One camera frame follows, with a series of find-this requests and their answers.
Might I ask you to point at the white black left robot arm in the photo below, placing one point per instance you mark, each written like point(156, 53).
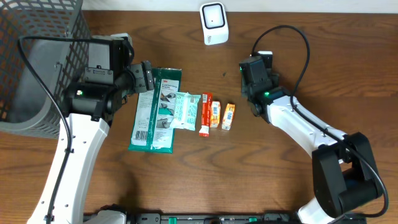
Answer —
point(90, 106)

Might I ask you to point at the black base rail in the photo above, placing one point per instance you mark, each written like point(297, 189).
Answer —
point(155, 218)

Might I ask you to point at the orange snack packet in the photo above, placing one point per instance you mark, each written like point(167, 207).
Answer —
point(228, 116)

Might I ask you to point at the mint green wipes pack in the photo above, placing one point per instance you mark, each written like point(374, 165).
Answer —
point(185, 112)

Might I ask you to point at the red stick packet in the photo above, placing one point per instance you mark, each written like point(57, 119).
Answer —
point(205, 114)

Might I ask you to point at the grey plastic mesh basket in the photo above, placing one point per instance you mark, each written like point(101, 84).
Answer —
point(40, 43)

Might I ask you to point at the white black barcode scanner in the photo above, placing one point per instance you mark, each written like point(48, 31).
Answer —
point(214, 23)

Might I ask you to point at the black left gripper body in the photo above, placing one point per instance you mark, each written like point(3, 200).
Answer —
point(144, 78)

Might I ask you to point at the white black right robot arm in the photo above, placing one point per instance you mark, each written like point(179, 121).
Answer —
point(345, 174)

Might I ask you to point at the orange tissue packet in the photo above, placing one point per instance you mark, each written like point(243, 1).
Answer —
point(215, 114)

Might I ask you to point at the white green package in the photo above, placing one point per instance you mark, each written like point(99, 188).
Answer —
point(154, 113)

